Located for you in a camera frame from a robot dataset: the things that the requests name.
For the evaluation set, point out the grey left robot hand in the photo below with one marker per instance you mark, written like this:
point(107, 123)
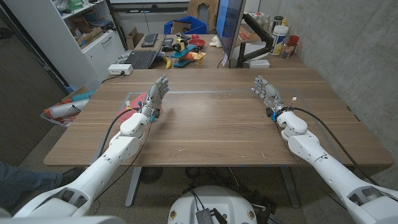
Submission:
point(155, 93)

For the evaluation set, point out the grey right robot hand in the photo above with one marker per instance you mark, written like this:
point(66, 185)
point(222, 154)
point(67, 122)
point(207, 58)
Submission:
point(270, 95)

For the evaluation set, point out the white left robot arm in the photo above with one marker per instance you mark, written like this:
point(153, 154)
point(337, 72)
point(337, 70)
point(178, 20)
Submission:
point(102, 161)

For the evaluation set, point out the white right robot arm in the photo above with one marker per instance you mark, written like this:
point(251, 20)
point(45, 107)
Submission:
point(323, 161)

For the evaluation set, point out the pink plastic container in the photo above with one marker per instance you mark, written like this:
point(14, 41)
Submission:
point(136, 101)

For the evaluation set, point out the black laptop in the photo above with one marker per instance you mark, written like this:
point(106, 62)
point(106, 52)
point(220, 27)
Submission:
point(143, 58)

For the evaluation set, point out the clear glass cup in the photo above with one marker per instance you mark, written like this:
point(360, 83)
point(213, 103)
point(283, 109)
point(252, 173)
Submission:
point(287, 51)

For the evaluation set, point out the red cup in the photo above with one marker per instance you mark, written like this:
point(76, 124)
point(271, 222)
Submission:
point(293, 40)

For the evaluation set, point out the yellow banana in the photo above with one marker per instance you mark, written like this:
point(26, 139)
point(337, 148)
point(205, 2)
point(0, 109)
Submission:
point(168, 63)

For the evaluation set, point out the small white box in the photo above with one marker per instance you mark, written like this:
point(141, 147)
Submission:
point(259, 63)

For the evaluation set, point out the white power strip box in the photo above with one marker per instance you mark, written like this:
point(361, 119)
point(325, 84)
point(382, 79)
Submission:
point(119, 68)

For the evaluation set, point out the black computer mouse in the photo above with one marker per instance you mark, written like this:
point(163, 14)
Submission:
point(167, 48)

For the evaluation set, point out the colourful toy plane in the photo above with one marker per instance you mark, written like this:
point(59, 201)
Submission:
point(186, 54)

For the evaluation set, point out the black phone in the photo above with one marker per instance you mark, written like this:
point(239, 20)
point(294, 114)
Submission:
point(168, 41)

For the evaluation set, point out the black keyboard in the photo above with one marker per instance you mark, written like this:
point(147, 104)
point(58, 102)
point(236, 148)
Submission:
point(150, 40)

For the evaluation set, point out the white labelled canister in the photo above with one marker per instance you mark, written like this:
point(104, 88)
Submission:
point(278, 40)

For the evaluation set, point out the small open cardboard box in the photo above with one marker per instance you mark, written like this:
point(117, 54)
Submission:
point(133, 39)

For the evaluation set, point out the red bowl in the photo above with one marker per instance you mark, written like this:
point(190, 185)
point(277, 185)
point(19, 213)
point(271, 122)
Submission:
point(196, 42)

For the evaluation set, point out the dark jar with black lid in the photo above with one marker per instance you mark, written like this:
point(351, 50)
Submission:
point(277, 22)

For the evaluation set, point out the yellow bottle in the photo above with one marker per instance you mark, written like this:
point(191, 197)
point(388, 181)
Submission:
point(284, 22)

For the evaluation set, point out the teal roll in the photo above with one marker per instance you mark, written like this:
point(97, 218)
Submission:
point(81, 96)

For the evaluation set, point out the white toy figure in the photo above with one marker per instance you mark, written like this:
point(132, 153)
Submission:
point(215, 41)

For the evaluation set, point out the blue plastic bin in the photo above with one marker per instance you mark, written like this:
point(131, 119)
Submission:
point(194, 25)

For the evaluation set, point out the round black fan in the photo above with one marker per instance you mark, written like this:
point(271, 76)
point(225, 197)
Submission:
point(151, 175)

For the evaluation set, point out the large flat monitor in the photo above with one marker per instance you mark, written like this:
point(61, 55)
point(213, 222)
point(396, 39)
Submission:
point(230, 21)

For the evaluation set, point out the cardboard box in shelf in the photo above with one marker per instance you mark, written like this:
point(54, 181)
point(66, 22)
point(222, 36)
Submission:
point(90, 36)

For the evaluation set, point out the floor crate with clutter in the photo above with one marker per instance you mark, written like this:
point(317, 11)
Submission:
point(66, 112)

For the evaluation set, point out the white bubble wrap roll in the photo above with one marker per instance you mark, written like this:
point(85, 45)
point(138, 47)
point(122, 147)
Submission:
point(63, 109)

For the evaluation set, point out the grey table leg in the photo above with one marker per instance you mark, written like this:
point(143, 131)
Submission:
point(289, 186)
point(133, 186)

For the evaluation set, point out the brown cardboard sheet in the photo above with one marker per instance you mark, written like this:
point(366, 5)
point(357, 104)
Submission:
point(202, 9)

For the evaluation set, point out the white shelf cabinet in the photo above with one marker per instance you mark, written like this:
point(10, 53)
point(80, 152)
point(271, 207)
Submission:
point(62, 49)

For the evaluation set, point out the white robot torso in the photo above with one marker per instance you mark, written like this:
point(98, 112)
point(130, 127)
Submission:
point(217, 199)

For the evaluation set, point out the person's black shoe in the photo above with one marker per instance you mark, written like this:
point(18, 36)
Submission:
point(72, 175)

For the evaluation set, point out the grey module on torso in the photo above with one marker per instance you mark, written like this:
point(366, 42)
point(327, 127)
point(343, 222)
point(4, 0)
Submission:
point(204, 217)

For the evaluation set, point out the person's leg in jeans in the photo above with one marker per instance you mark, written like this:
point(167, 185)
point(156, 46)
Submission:
point(25, 183)

